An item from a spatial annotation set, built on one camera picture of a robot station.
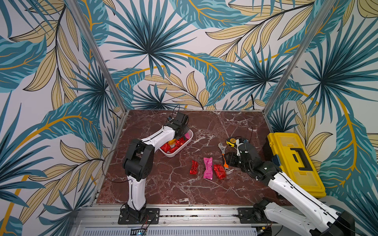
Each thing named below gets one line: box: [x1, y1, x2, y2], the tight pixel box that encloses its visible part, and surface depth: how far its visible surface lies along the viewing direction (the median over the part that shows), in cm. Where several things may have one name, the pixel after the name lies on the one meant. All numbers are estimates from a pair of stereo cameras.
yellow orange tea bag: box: [167, 138, 177, 146], surface depth 97 cm
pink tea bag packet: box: [203, 156, 214, 180], surface depth 87 cm
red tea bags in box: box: [160, 136, 190, 153], surface depth 95 cm
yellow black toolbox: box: [267, 132, 327, 199], surface depth 77 cm
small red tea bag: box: [189, 160, 199, 175], surface depth 89 cm
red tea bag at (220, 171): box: [213, 164, 227, 180], surface depth 89 cm
